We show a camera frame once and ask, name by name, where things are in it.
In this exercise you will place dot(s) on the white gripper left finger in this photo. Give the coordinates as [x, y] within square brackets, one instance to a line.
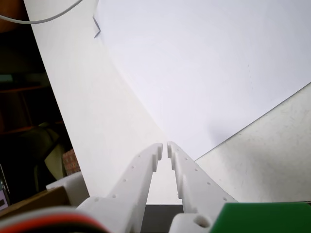
[132, 184]

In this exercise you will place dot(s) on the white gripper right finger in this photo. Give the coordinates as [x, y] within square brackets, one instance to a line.
[194, 187]

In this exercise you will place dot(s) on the white foam block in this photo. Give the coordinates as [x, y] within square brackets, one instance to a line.
[73, 187]

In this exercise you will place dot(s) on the olive green fabric object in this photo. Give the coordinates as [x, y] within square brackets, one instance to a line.
[52, 150]

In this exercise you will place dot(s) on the brown wooden board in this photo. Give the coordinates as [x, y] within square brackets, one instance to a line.
[41, 199]

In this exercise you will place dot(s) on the white paper sheet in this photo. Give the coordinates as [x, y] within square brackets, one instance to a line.
[194, 72]

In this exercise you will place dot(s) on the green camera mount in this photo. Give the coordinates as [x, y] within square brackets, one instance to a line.
[262, 218]

